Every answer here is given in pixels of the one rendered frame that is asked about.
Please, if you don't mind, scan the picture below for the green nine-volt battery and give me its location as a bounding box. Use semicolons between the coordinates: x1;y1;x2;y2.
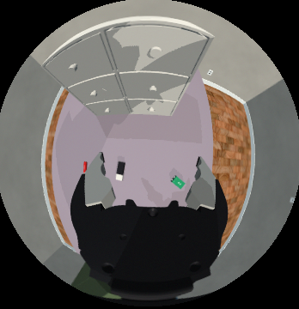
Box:
171;176;185;189

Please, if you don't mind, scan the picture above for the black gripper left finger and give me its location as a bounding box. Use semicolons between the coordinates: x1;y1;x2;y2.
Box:
70;152;116;250

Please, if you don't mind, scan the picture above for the white drawer with knob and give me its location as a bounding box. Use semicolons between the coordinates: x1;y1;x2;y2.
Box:
45;32;113;86
106;24;207;75

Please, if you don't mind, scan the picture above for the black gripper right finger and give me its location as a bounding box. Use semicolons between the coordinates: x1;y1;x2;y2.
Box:
186;157;228;251

